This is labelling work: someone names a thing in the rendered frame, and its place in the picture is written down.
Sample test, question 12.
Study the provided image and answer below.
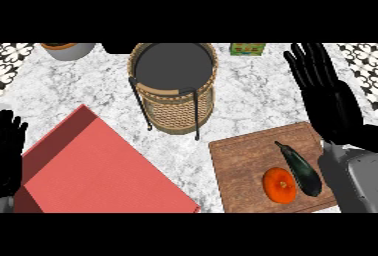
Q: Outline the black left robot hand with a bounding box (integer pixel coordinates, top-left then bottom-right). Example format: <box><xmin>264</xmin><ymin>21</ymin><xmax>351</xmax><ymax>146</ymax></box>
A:
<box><xmin>0</xmin><ymin>109</ymin><xmax>29</xmax><ymax>198</ymax></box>

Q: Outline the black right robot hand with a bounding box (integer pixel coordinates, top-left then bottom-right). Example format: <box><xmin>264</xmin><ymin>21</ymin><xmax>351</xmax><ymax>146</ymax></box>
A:
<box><xmin>282</xmin><ymin>42</ymin><xmax>378</xmax><ymax>153</ymax></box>

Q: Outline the orange round squash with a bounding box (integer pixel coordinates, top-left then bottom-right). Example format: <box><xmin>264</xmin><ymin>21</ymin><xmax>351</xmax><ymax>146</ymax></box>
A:
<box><xmin>261</xmin><ymin>166</ymin><xmax>298</xmax><ymax>205</ymax></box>

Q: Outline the brown wooden cutting board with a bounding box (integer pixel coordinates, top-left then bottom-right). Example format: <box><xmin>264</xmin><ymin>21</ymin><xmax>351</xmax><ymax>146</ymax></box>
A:
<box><xmin>207</xmin><ymin>121</ymin><xmax>341</xmax><ymax>214</ymax></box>

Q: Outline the wicker tiered basket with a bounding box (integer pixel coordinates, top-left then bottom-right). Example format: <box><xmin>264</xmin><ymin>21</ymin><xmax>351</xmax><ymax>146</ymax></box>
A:
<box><xmin>127</xmin><ymin>42</ymin><xmax>220</xmax><ymax>141</ymax></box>

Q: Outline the red open box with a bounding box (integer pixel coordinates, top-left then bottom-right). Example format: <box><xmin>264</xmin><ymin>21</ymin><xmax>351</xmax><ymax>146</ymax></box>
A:
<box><xmin>12</xmin><ymin>103</ymin><xmax>202</xmax><ymax>214</ymax></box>

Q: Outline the dark green eggplant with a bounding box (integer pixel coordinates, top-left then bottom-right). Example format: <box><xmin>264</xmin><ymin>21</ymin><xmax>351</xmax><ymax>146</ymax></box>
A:
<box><xmin>273</xmin><ymin>140</ymin><xmax>323</xmax><ymax>198</ymax></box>

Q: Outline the green box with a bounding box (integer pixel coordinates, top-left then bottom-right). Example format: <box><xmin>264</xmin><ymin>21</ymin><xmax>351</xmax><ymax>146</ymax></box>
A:
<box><xmin>229</xmin><ymin>42</ymin><xmax>267</xmax><ymax>57</ymax></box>

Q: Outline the grey pot with orange rim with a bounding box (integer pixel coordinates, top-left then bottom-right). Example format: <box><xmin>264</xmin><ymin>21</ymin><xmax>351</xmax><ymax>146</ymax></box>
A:
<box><xmin>40</xmin><ymin>42</ymin><xmax>97</xmax><ymax>62</ymax></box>

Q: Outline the black object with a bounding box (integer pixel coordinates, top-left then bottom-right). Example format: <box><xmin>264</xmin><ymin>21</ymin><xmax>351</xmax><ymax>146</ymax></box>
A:
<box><xmin>100</xmin><ymin>42</ymin><xmax>139</xmax><ymax>55</ymax></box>

